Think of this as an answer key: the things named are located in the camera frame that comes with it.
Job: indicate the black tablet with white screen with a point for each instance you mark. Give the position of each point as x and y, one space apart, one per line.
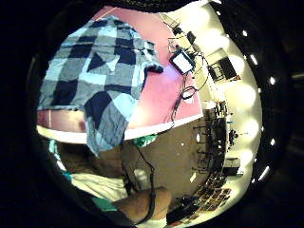
182 62

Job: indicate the the person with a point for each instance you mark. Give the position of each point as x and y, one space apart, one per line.
95 186

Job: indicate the small black device box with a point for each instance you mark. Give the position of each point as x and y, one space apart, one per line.
191 37

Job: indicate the blue plaid shirt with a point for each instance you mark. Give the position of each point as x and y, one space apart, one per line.
101 76

